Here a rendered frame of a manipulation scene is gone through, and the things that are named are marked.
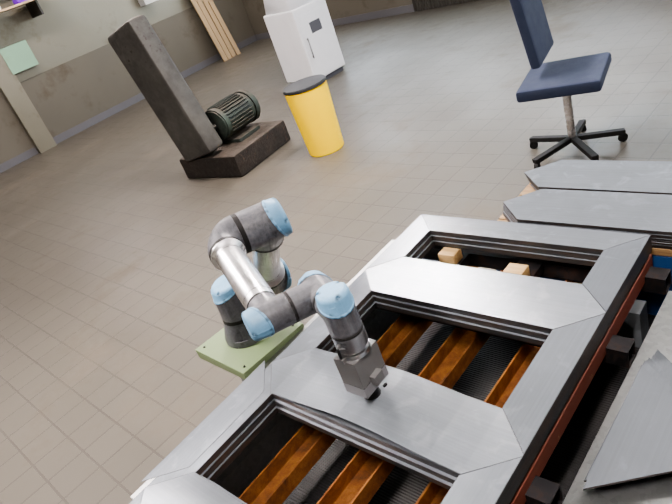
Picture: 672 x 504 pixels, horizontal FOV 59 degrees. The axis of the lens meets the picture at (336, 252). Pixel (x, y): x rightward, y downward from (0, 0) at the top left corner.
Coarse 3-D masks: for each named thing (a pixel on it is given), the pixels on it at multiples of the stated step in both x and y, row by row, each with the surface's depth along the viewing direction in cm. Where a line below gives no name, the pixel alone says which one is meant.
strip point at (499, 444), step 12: (504, 420) 122; (492, 432) 121; (504, 432) 120; (480, 444) 119; (492, 444) 118; (504, 444) 118; (516, 444) 117; (480, 456) 117; (492, 456) 116; (504, 456) 115; (516, 456) 114; (468, 468) 116; (480, 468) 115
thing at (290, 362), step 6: (312, 348) 163; (294, 354) 164; (300, 354) 163; (306, 354) 162; (288, 360) 162; (294, 360) 162; (300, 360) 161; (282, 366) 161; (288, 366) 160; (294, 366) 159; (276, 372) 160; (282, 372) 159; (288, 372) 158; (276, 378) 158; (282, 378) 157; (276, 384) 155
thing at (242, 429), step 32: (416, 256) 192; (544, 256) 171; (576, 256) 165; (640, 256) 153; (448, 320) 161; (480, 320) 154; (608, 320) 141; (256, 416) 150; (288, 416) 151; (320, 416) 142; (224, 448) 144; (384, 448) 129; (160, 480) 140; (448, 480) 118; (512, 480) 112
